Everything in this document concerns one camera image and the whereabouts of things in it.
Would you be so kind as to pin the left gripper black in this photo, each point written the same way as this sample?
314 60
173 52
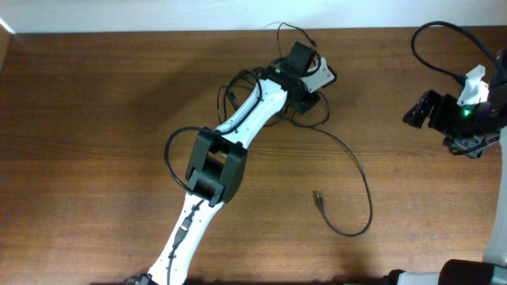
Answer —
307 103

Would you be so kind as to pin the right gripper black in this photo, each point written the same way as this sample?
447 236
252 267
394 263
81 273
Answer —
442 103

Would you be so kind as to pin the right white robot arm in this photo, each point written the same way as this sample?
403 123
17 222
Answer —
491 268

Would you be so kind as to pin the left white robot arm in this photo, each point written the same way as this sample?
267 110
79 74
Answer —
217 163

